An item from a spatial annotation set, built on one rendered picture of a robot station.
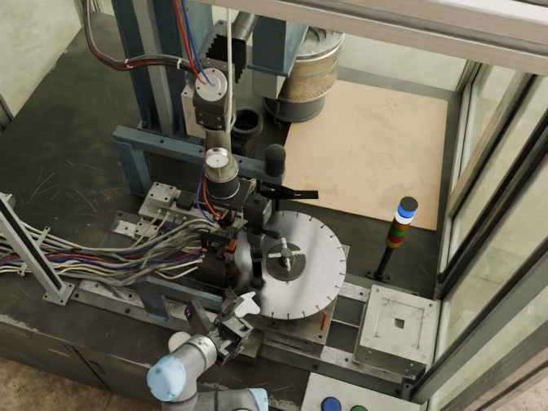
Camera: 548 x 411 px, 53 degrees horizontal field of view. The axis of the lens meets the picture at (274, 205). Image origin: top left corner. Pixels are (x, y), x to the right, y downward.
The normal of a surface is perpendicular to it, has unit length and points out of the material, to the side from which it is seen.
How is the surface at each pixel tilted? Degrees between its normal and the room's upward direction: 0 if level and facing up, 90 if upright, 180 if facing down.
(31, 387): 0
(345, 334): 0
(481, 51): 90
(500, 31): 90
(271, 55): 90
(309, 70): 90
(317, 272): 0
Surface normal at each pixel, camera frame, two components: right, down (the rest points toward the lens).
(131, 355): 0.03, -0.55
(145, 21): -0.29, 0.80
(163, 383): -0.47, 0.25
